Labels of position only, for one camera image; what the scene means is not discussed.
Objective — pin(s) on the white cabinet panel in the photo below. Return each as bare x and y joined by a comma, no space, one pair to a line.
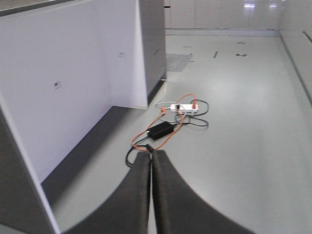
70,75

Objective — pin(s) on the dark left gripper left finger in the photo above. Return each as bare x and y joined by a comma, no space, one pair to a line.
126,211

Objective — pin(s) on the grey floor mat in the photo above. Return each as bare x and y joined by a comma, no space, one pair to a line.
177,62

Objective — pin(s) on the black power adapter brick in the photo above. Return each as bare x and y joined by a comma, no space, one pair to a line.
160,130

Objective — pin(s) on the white power strip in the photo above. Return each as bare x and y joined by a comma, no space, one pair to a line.
184,108

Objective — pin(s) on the dark grey cabinet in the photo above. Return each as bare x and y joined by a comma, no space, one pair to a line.
154,50

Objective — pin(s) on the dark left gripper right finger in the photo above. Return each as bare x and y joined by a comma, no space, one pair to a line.
179,209

